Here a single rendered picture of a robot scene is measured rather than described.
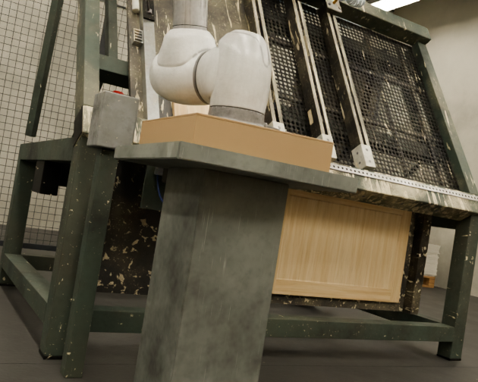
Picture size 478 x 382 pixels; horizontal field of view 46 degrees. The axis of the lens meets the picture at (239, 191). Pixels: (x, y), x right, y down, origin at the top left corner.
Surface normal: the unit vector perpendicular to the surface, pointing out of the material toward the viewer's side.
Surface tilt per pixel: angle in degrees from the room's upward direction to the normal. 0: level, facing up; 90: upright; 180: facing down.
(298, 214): 90
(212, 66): 89
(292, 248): 90
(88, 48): 59
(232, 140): 90
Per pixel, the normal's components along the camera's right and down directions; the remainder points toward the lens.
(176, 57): -0.52, -0.01
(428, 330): 0.49, 0.05
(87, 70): 0.50, -0.46
